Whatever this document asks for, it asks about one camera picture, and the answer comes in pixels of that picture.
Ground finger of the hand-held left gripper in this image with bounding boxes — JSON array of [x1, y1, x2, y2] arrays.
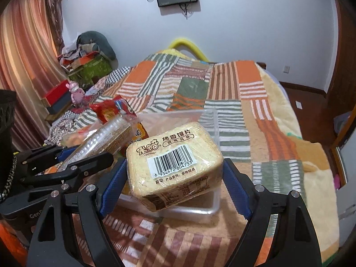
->
[[21, 152, 115, 194], [14, 146, 82, 179]]

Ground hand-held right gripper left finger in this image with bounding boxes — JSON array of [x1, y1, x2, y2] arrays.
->
[[26, 158, 129, 267]]

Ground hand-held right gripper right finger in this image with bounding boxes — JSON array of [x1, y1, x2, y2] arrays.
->
[[222, 158, 312, 267]]

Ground long clear biscuit packet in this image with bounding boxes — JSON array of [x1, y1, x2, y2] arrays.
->
[[57, 111, 132, 173]]

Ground red snack bag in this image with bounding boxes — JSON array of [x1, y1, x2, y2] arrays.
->
[[89, 95, 140, 124]]

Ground clear plastic container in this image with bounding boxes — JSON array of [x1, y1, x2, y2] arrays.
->
[[118, 108, 221, 224]]

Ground beige toast slices packet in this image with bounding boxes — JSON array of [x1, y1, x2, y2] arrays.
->
[[126, 122, 224, 212]]

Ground black white patterned cloth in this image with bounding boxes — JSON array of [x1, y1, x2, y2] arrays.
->
[[49, 67, 134, 145]]

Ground dark box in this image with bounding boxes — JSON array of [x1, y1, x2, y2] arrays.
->
[[44, 92, 75, 114]]

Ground red box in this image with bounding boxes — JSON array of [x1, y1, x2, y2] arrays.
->
[[46, 79, 71, 105]]

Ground pink rabbit toy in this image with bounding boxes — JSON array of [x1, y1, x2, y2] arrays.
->
[[68, 80, 85, 107]]

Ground patchwork striped blanket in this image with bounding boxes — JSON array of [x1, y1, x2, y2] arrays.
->
[[50, 49, 341, 267]]

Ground striped orange curtain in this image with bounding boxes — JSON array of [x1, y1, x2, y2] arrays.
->
[[0, 0, 69, 151]]

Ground pile of clutter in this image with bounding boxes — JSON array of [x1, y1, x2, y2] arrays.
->
[[57, 43, 101, 70]]

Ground brown wooden door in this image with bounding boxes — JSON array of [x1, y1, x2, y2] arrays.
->
[[324, 0, 356, 145]]

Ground braided cord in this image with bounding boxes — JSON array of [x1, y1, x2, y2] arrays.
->
[[0, 156, 18, 203]]

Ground yellow curved frame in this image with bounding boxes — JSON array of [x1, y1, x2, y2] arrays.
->
[[170, 39, 208, 62]]

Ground black monitor cable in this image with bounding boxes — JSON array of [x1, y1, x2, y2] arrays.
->
[[178, 3, 193, 20]]

